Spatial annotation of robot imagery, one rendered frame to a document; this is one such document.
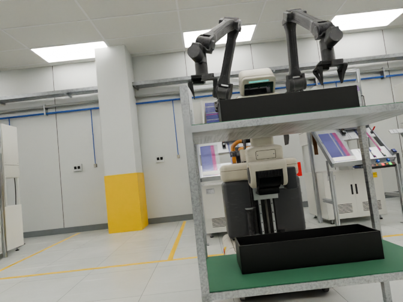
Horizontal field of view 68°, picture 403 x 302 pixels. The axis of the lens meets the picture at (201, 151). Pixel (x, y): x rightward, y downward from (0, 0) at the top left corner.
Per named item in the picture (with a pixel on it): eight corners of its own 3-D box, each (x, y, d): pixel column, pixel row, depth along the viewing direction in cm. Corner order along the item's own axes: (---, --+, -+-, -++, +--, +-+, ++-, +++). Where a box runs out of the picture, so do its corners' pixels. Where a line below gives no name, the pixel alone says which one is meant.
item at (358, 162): (392, 160, 327) (394, 156, 322) (333, 167, 327) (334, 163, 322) (391, 160, 328) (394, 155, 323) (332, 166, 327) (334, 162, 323)
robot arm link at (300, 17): (301, 18, 169) (282, 20, 168) (301, 6, 165) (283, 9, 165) (337, 35, 133) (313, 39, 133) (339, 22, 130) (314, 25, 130)
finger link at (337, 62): (351, 79, 128) (347, 59, 129) (334, 81, 128) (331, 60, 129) (343, 84, 135) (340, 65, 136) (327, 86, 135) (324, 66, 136)
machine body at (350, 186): (388, 219, 349) (380, 166, 353) (329, 225, 349) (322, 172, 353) (359, 211, 413) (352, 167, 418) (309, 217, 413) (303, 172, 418)
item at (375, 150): (393, 158, 326) (393, 156, 324) (333, 165, 326) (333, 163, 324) (383, 147, 340) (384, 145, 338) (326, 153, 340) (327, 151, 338)
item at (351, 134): (375, 139, 355) (376, 136, 352) (319, 145, 355) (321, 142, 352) (361, 123, 380) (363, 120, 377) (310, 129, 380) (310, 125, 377)
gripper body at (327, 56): (344, 62, 129) (342, 45, 129) (321, 65, 129) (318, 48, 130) (337, 68, 135) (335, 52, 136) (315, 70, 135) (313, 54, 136)
